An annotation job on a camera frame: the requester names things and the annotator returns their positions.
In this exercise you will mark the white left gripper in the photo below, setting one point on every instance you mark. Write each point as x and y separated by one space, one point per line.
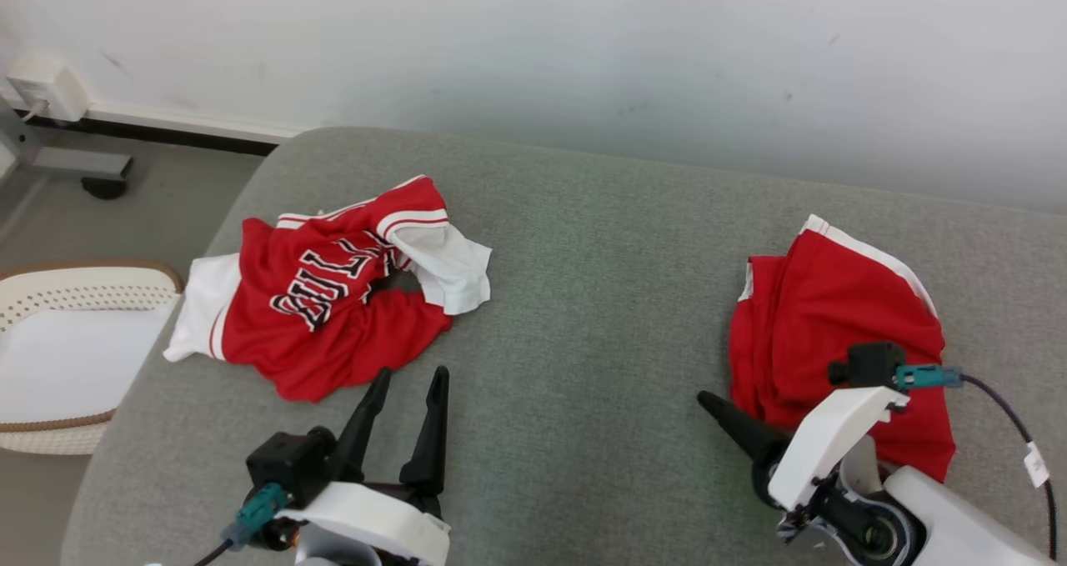
392 524

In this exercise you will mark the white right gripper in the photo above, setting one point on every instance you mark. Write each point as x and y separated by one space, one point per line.
825 441

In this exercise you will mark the red white Bulls jersey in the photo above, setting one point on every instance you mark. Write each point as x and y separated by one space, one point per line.
333 349

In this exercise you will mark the red white-striped shorts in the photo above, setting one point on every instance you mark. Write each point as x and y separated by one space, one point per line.
817 316

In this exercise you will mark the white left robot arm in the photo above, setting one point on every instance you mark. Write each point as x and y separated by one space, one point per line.
329 556

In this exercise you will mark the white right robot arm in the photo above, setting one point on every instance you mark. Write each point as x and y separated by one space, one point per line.
959 524

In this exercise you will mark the white perforated laundry basket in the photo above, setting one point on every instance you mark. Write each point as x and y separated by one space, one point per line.
83 287

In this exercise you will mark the grey metal stand foot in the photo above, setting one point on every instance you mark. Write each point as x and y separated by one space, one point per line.
75 163

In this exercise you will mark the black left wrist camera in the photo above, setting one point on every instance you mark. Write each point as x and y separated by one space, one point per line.
288 466

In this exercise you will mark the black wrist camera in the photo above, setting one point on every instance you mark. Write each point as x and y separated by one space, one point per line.
867 364
288 466

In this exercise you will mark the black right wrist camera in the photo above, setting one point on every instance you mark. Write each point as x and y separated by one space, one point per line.
867 364

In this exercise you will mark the white wall baseboard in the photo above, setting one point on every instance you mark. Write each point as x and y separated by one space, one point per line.
183 122

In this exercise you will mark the white wall outlet box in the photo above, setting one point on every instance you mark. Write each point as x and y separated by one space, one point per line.
46 87

